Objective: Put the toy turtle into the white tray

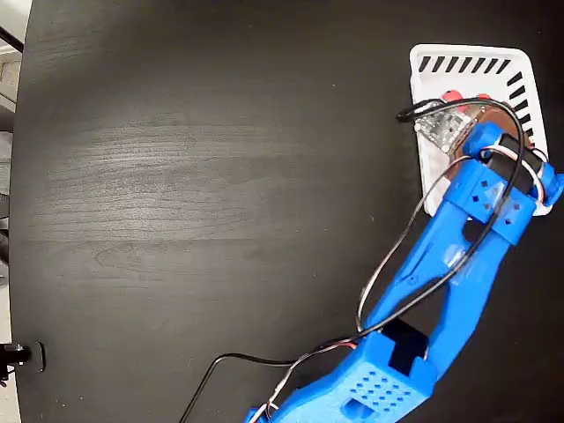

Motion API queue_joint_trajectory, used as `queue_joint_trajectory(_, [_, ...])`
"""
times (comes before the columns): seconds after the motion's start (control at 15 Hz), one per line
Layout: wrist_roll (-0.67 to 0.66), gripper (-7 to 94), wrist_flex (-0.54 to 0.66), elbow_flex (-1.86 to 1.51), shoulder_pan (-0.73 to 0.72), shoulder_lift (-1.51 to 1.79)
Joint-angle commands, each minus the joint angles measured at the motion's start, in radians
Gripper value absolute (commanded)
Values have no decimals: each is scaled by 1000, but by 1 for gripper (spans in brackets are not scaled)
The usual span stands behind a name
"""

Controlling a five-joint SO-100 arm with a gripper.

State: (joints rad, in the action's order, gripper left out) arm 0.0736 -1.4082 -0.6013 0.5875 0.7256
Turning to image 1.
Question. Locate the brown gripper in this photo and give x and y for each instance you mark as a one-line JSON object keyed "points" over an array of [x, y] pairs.
{"points": [[461, 152]]}

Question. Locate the red turtle toy gold shell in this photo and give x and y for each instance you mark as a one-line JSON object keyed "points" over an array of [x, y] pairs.
{"points": [[451, 94]]}

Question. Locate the white plastic basket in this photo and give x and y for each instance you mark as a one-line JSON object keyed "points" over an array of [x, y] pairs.
{"points": [[429, 83]]}

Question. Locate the black metal bar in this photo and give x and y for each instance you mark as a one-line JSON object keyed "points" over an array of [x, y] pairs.
{"points": [[11, 39]]}

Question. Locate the black table clamp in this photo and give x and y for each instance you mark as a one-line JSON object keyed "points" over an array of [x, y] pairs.
{"points": [[15, 353]]}

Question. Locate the bare wrist camera circuit board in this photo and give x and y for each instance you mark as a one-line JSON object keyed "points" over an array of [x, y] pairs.
{"points": [[440, 128]]}

